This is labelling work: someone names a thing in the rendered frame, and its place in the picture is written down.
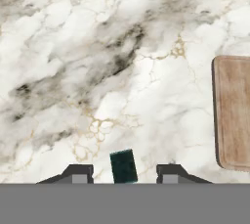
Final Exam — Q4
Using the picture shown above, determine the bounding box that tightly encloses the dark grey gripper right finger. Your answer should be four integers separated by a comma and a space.
155, 163, 214, 185

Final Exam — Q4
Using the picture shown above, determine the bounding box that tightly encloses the dark green sponge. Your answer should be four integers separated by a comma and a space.
109, 148, 139, 185

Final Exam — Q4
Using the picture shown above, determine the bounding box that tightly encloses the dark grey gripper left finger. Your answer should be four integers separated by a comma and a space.
36, 163, 95, 185

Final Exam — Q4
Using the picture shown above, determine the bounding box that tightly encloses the wooden cutting board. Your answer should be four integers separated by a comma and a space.
211, 55, 250, 173

